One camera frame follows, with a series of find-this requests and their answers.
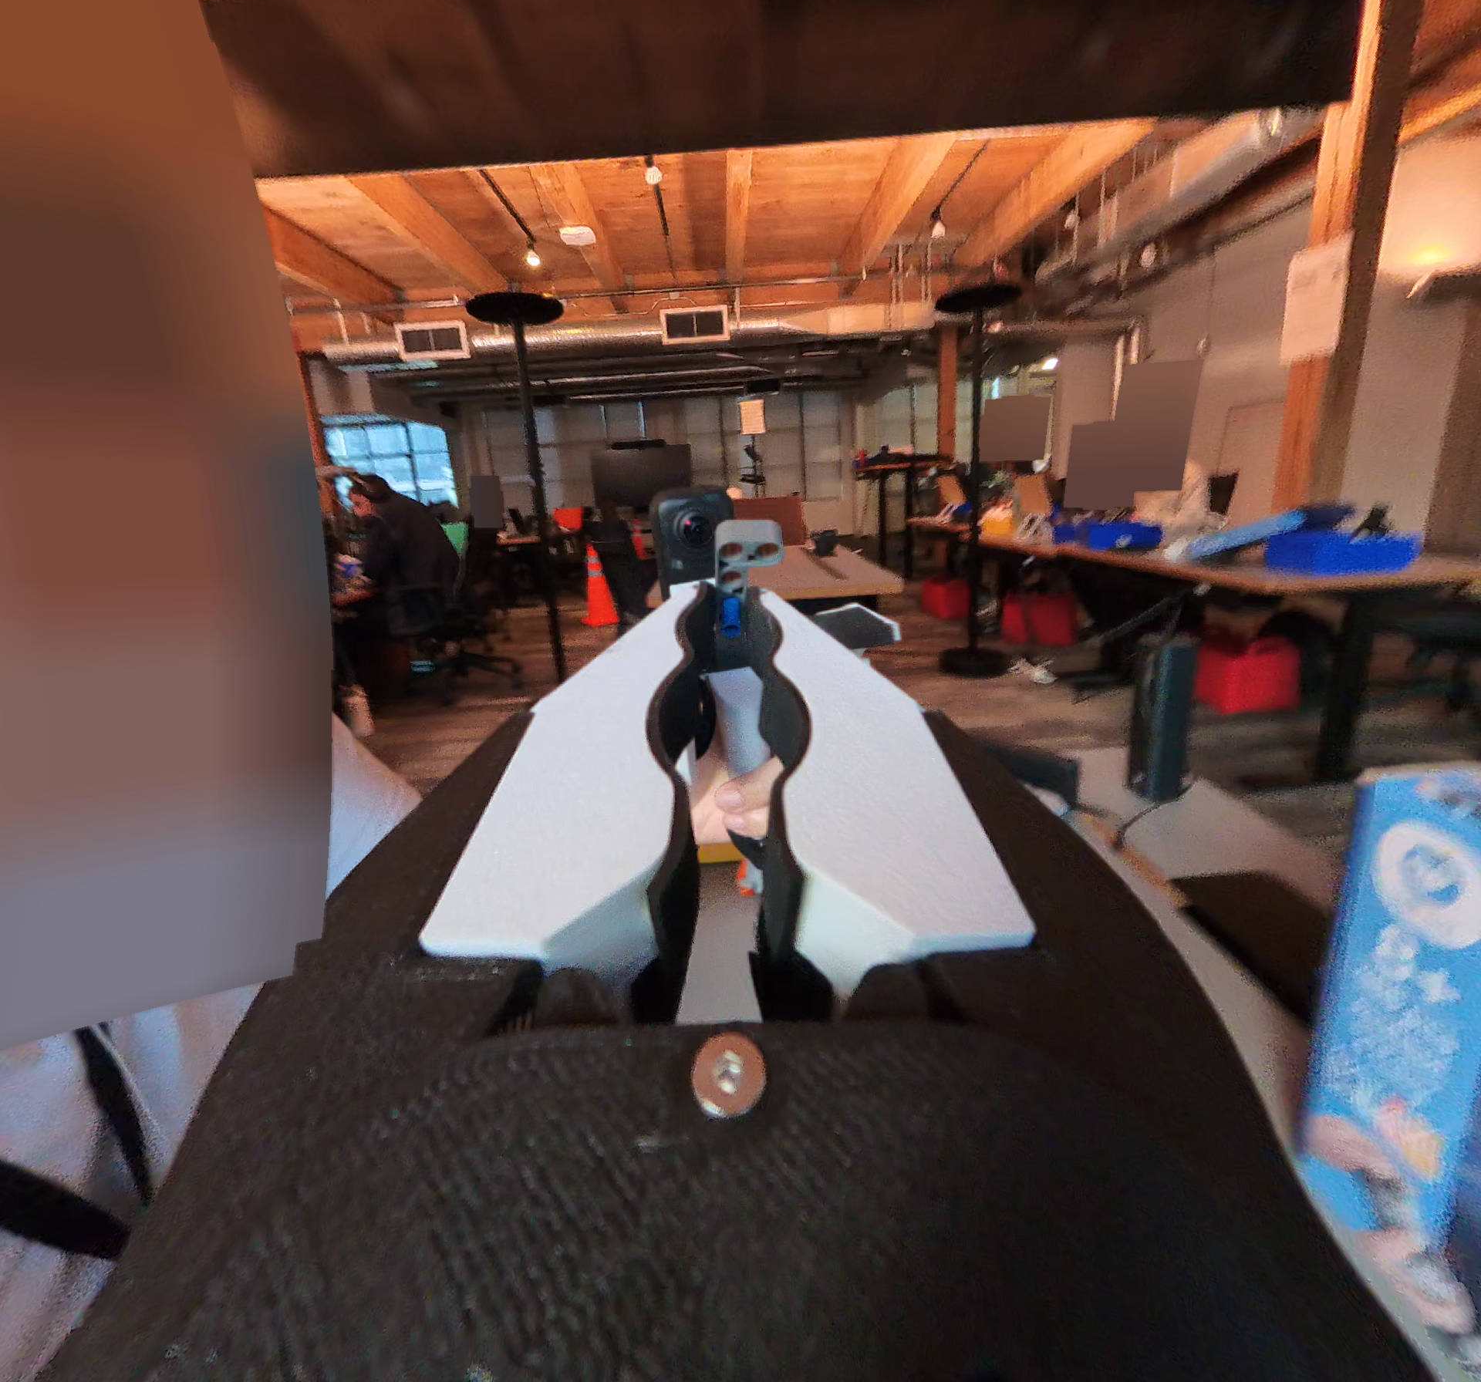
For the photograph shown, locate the dark monitor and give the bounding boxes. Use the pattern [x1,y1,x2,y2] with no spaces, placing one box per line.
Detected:
[590,443,696,512]

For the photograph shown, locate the toy beam assembly blue pins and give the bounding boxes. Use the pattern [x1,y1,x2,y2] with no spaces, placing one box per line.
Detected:
[707,519,788,672]

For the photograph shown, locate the person's white shirt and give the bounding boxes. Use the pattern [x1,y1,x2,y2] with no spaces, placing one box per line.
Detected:
[0,711,423,1382]

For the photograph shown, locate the long wooden workbench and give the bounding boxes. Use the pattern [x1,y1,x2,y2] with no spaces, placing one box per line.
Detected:
[905,512,1481,782]

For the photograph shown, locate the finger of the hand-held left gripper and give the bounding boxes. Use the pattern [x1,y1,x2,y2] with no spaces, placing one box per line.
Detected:
[813,601,903,657]

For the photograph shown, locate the person's left hand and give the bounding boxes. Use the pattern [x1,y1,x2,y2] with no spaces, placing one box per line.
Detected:
[689,764,775,843]

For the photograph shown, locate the dark cylinder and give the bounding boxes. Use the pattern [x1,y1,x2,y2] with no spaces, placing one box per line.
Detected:
[1127,635,1201,805]

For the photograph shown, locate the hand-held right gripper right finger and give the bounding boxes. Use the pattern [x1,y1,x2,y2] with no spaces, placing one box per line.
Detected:
[755,584,1038,1022]

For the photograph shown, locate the white paper sign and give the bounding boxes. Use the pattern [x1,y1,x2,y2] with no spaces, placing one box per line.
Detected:
[1278,234,1357,366]

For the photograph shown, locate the black strap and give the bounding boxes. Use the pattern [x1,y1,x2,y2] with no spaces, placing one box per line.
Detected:
[0,1017,158,1262]

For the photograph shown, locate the robot kit box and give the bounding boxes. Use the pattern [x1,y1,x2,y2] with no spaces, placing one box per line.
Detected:
[1293,764,1481,1343]

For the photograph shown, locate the black office chair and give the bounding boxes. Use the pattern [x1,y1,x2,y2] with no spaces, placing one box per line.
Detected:
[398,584,525,706]

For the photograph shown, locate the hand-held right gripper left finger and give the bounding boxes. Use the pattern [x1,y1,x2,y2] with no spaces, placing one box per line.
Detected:
[416,581,709,1022]

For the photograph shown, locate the light wooden table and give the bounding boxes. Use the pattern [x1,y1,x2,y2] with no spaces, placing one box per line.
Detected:
[645,543,906,606]

